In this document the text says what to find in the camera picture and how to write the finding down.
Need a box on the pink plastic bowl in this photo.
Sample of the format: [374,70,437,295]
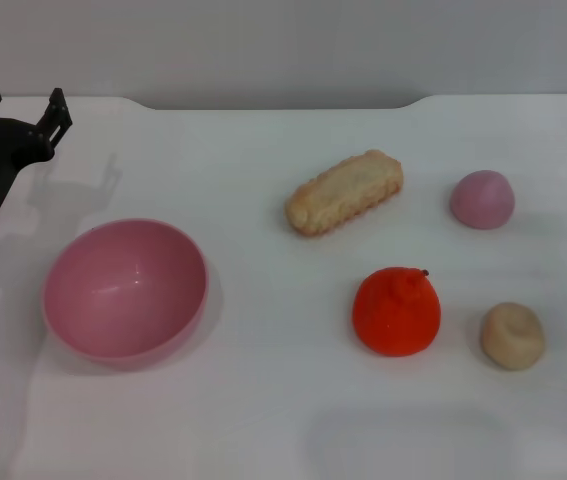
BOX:
[41,217,210,372]

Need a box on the orange toy fruit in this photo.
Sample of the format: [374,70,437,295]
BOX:
[352,266,442,357]

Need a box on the long golden bread loaf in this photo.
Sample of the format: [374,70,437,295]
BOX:
[284,149,405,240]

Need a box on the pink round bun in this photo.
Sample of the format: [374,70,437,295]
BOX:
[450,169,517,231]

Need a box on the beige round bun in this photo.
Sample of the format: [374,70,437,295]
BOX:
[479,301,547,372]

